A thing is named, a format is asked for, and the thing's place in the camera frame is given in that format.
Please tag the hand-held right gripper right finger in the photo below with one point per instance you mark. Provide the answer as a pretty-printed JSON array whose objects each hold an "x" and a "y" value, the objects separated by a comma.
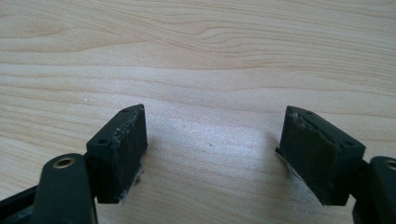
[{"x": 314, "y": 158}]

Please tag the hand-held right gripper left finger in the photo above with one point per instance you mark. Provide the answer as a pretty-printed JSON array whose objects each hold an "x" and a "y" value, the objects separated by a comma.
[{"x": 120, "y": 155}]

